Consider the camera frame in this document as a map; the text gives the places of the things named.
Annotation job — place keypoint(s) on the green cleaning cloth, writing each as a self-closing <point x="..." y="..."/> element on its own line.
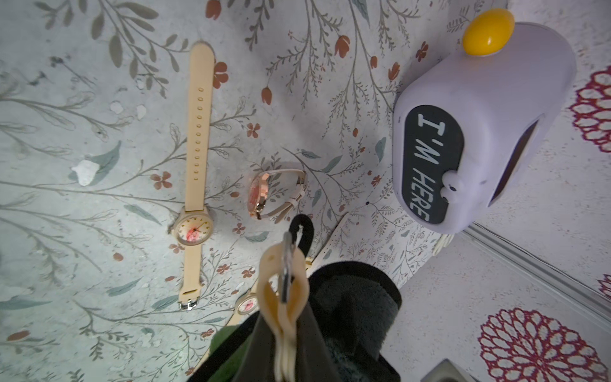
<point x="355" y="305"/>

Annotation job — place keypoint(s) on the beige watch long diagonal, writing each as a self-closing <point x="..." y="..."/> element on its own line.
<point x="194" y="225"/>

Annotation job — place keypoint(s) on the beige watch long centre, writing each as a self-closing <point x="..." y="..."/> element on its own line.
<point x="246" y="305"/>

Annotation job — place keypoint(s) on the beige watch top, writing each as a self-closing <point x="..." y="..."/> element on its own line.
<point x="283" y="293"/>

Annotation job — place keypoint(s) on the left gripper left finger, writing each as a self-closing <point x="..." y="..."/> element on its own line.
<point x="258" y="363"/>

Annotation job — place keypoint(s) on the rose gold small watch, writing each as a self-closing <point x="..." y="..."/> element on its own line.
<point x="274" y="194"/>

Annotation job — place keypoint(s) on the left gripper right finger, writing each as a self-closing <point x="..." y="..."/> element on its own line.
<point x="313" y="361"/>

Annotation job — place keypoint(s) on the white strap watch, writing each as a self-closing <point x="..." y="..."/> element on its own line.
<point x="330" y="252"/>

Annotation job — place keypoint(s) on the purple tissue box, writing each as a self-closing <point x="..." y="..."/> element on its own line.
<point x="465" y="131"/>

